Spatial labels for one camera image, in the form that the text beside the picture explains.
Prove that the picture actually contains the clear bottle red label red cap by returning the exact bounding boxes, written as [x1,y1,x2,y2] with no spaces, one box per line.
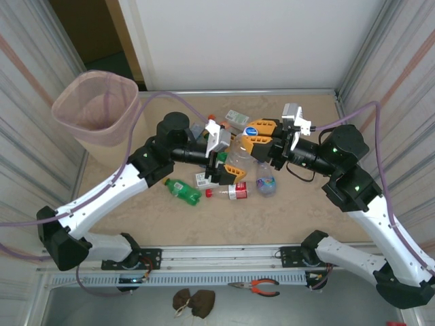
[205,181,254,201]

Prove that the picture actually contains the clear bottle blue cap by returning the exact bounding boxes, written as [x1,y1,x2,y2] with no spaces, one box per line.
[225,125,261,171]

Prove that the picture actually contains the square clear bottle grey label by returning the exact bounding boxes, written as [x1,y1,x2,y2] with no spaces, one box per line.
[189,122,207,139]

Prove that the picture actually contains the square clear bottle white label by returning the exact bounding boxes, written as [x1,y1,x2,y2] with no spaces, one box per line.
[194,171,222,190]

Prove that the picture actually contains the square bottle green white label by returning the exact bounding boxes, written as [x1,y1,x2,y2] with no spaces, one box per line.
[224,109,251,130]

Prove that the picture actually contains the clear bottle colourful label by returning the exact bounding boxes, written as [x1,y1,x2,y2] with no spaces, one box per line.
[254,161,278,198]

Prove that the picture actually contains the clear bottle orange label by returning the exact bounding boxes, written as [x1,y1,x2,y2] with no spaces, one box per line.
[207,114,235,132]

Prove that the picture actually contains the beige bin pink bag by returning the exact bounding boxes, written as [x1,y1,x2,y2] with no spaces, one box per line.
[50,69,147,167]

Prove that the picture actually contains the brown wooden door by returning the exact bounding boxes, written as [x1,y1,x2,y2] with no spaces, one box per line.
[49,0,146,91]

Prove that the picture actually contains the brown cloth pouch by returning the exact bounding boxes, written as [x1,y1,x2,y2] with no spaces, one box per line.
[172,288,216,320]

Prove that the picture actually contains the controller board green light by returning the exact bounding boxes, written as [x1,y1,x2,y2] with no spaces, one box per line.
[117,275,149,285]

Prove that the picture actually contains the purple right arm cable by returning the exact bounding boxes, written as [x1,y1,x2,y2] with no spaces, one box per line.
[311,101,435,276]

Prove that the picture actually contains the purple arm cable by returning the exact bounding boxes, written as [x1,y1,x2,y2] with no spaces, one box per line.
[311,101,435,276]
[0,91,209,298]

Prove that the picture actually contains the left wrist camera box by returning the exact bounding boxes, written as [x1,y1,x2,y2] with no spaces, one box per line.
[203,119,232,160]

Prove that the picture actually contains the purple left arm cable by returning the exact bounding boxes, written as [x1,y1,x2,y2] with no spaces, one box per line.
[0,91,209,298]

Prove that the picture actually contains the aluminium back frame bar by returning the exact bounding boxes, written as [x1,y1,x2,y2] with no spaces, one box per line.
[145,88,339,98]

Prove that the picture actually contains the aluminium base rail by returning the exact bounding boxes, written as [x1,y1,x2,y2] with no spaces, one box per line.
[40,241,407,272]

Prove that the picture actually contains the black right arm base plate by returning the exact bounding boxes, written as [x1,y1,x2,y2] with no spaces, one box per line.
[279,244,342,269]

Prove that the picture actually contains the white slotted cable duct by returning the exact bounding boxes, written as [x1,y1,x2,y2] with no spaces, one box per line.
[50,271,309,288]

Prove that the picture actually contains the orange handled pliers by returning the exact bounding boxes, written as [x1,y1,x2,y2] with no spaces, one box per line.
[227,278,281,297]

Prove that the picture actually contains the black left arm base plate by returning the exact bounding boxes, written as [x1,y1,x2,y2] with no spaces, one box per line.
[101,248,162,271]

